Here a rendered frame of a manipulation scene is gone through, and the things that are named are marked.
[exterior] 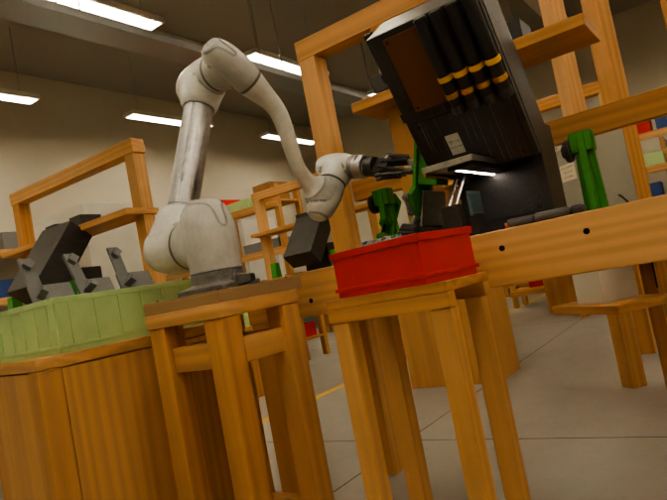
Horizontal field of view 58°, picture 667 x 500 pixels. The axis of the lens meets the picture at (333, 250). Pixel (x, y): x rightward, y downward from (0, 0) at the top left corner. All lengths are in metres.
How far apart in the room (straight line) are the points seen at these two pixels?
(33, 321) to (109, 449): 0.47
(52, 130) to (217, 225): 8.17
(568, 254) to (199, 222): 1.00
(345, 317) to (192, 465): 0.64
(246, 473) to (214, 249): 0.61
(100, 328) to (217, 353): 0.56
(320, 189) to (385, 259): 0.76
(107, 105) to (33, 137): 1.49
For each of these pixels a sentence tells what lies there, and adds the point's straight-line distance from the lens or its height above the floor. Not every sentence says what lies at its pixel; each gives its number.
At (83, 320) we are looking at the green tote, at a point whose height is 0.88.
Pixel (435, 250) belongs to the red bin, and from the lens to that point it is 1.44.
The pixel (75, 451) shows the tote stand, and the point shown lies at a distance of 1.99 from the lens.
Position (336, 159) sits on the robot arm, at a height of 1.30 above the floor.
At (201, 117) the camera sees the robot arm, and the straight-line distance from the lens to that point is 2.12.
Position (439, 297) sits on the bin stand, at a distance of 1.39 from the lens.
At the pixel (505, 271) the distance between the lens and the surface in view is 1.68.
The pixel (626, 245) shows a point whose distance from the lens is 1.60.
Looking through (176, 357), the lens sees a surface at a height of 0.72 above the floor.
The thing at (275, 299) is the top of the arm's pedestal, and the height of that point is 0.83.
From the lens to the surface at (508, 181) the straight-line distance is 2.09.
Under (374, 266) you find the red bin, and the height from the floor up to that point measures 0.86.
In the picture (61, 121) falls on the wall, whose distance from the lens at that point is 9.98.
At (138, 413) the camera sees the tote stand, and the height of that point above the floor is 0.56.
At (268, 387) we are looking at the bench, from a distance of 2.20.
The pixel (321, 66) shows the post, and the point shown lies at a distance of 2.81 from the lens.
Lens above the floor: 0.84
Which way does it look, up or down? 3 degrees up
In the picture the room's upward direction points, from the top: 11 degrees counter-clockwise
